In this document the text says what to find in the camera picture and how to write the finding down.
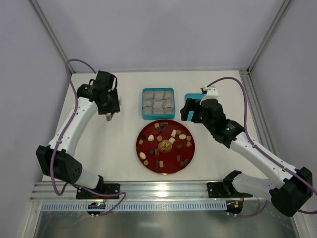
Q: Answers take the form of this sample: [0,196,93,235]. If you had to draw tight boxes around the white oval swirl chocolate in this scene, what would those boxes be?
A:
[139,152,146,159]

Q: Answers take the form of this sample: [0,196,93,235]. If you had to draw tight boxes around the white heart chocolate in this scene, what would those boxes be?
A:
[148,134,154,141]

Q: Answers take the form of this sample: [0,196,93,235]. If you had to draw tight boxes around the slotted cable duct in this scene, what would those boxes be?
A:
[41,200,227,212]

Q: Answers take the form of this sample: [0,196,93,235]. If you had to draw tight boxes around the teal tin lid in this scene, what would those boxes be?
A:
[184,93,205,121]

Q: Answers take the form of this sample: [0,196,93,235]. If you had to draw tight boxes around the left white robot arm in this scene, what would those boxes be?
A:
[36,71,120,196]

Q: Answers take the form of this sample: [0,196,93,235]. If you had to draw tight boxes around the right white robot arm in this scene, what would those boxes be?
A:
[180,98,313,217]

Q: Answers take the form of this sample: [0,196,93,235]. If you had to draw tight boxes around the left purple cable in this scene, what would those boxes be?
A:
[50,59,127,216]

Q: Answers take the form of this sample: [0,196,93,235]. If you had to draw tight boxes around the aluminium front rail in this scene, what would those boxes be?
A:
[29,180,253,202]

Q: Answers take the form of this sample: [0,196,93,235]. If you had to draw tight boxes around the red round lacquer plate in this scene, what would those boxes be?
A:
[136,119,195,175]

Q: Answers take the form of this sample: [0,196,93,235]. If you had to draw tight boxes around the silver metal tongs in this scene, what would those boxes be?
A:
[106,97,122,121]

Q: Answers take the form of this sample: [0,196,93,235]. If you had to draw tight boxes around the teal square tin box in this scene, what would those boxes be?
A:
[141,88,176,120]

